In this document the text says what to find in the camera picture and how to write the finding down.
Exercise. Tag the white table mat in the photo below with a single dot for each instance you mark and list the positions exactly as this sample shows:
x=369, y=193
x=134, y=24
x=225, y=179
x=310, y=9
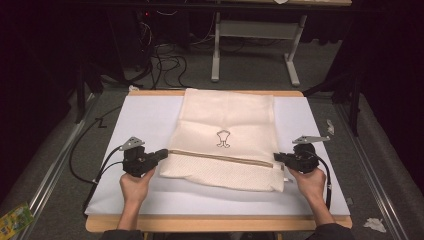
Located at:
x=150, y=113

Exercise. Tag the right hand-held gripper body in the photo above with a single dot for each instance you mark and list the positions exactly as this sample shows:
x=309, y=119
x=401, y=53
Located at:
x=303, y=160

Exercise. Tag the white metal desk frame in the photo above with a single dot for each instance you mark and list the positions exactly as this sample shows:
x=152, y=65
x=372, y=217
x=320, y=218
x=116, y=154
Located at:
x=256, y=30

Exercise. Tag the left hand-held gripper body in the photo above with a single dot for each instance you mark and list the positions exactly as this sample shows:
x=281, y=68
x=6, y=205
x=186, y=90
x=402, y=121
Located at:
x=138, y=161

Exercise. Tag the person's left hand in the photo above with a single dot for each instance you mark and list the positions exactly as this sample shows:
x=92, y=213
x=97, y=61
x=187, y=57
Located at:
x=135, y=188

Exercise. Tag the green yellow packet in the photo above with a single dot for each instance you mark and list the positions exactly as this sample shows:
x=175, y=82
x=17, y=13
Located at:
x=15, y=221

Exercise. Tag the crumpled white paper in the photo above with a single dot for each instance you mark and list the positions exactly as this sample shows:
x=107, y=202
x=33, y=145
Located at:
x=375, y=225

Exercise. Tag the metal floor rail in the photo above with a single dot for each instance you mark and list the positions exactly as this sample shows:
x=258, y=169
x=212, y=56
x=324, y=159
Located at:
x=53, y=166
x=370, y=173

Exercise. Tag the person's right hand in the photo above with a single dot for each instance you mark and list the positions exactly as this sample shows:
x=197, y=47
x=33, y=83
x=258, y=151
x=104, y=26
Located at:
x=310, y=183

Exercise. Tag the white work board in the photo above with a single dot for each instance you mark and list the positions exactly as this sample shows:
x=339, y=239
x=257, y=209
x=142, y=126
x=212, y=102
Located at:
x=213, y=223

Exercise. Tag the white paper scrap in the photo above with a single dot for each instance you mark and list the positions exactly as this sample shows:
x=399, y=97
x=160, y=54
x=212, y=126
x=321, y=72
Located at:
x=330, y=127

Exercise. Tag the black tape floor mark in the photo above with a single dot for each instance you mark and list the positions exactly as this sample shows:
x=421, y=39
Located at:
x=101, y=123

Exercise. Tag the black metal stand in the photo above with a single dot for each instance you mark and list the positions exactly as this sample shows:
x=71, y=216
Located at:
x=355, y=106
x=80, y=93

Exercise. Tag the white mesh laundry bag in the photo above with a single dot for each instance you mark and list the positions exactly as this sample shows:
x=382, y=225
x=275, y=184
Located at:
x=226, y=116

